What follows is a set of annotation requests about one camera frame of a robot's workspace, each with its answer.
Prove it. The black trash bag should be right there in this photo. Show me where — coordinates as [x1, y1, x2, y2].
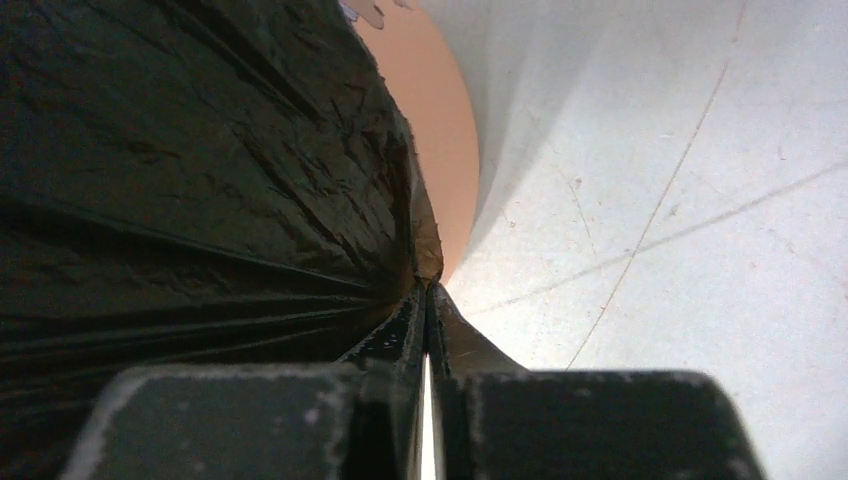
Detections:
[1, 1, 443, 479]

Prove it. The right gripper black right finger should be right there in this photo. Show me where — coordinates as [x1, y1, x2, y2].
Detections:
[426, 284, 764, 479]

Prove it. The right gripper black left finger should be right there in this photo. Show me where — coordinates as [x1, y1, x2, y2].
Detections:
[61, 285, 427, 479]

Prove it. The orange plastic trash bin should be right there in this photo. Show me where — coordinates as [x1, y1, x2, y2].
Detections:
[344, 0, 480, 281]

